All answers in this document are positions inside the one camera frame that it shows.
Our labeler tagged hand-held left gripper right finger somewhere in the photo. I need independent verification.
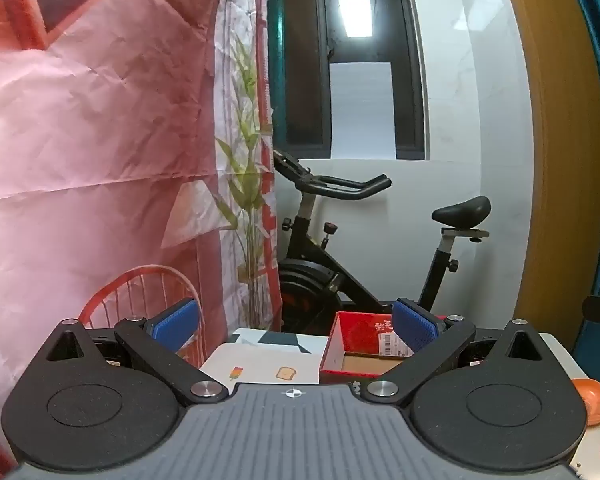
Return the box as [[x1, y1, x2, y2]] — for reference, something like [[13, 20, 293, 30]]
[[362, 297, 563, 407]]

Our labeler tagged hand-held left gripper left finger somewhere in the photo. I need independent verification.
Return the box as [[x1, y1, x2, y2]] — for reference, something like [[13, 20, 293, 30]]
[[30, 297, 228, 407]]

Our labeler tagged red strawberry print box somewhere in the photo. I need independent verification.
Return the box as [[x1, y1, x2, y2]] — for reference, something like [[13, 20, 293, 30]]
[[319, 311, 431, 386]]

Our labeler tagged orange round object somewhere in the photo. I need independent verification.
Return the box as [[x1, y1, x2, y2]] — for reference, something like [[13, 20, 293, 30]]
[[572, 379, 600, 427]]

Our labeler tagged black exercise bike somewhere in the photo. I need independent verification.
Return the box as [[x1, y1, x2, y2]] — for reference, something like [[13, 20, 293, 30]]
[[272, 149, 492, 336]]

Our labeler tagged pink printed backdrop cloth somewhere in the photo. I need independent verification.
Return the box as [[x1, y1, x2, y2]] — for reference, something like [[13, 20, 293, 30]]
[[0, 0, 281, 478]]

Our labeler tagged white panel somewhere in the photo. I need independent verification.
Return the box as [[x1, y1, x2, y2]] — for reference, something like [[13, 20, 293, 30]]
[[328, 61, 397, 160]]

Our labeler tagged dark framed window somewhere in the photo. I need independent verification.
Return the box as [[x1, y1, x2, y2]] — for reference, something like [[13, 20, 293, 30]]
[[252, 0, 426, 161]]

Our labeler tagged wooden door frame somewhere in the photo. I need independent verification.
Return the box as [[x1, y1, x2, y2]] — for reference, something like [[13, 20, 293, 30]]
[[495, 0, 600, 351]]

